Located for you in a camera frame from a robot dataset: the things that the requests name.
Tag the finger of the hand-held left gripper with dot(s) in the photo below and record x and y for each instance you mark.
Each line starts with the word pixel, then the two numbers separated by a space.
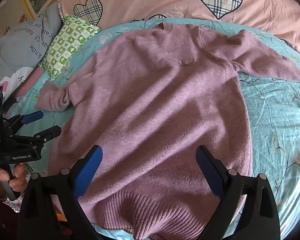
pixel 50 132
pixel 32 117

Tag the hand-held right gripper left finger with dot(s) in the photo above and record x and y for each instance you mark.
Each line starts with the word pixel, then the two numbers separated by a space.
pixel 90 171

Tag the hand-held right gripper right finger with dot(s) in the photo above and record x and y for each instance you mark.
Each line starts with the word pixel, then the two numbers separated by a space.
pixel 210 172

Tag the mauve knit sweater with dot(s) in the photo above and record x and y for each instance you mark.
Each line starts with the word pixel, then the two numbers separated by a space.
pixel 152 105

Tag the grey printed pillow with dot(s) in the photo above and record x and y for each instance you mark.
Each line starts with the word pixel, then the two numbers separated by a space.
pixel 15 47

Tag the green checked pillow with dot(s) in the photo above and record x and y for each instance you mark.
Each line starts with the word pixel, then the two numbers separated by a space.
pixel 67 45

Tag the teal floral bedsheet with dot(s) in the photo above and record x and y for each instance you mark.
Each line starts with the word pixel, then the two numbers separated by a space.
pixel 277 120

